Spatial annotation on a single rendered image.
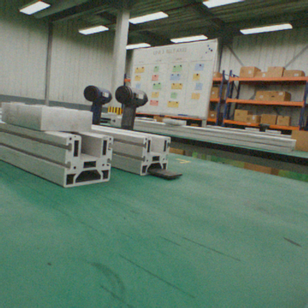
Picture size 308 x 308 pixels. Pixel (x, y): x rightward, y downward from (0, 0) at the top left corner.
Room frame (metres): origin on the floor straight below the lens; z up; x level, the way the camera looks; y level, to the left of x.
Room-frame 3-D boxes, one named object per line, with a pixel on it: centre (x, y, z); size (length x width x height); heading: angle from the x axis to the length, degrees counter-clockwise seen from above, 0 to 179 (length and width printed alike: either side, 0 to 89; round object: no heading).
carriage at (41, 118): (0.55, 0.22, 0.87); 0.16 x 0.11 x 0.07; 52
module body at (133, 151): (0.85, 0.31, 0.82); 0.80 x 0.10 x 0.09; 52
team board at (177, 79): (4.01, -0.12, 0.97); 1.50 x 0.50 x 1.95; 48
